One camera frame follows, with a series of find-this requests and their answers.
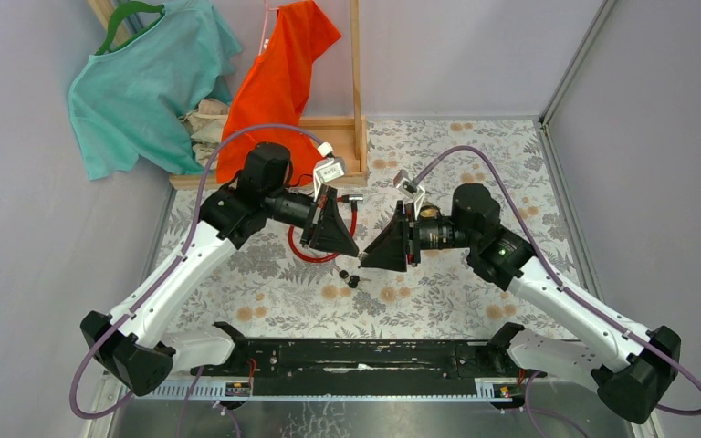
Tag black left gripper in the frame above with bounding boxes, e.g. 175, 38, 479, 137
261, 183, 358, 256

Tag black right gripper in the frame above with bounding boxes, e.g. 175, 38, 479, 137
361, 200, 476, 272

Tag red cable lock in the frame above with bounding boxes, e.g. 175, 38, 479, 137
287, 193, 365, 265

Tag brass padlock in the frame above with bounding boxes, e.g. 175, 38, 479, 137
418, 205, 442, 220

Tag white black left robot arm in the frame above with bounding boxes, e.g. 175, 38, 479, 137
80, 142, 359, 396

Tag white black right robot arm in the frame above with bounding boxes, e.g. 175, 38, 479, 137
361, 183, 681, 424

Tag black headed keys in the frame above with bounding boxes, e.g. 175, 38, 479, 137
337, 269, 371, 289

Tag floral table mat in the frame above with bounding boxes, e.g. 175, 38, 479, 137
167, 120, 578, 339

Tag wooden clothes rack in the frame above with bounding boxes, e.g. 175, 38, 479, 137
87, 1, 369, 190

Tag orange shirt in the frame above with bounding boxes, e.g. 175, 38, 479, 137
215, 1, 341, 185

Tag beige crumpled cloth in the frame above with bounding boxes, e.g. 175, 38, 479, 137
179, 99, 229, 166

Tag pink clothes hanger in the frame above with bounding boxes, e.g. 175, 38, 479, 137
257, 0, 278, 56

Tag teal shirt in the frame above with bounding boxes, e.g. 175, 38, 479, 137
68, 1, 242, 181

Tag green clothes hanger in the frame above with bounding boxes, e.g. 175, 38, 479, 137
89, 0, 165, 56

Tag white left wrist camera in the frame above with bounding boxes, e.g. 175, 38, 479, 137
312, 156, 347, 200

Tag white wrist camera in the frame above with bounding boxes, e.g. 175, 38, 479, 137
392, 170, 426, 216
312, 156, 347, 200

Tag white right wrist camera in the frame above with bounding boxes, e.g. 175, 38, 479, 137
392, 170, 426, 216

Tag aluminium frame rail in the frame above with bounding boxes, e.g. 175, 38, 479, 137
539, 0, 620, 130

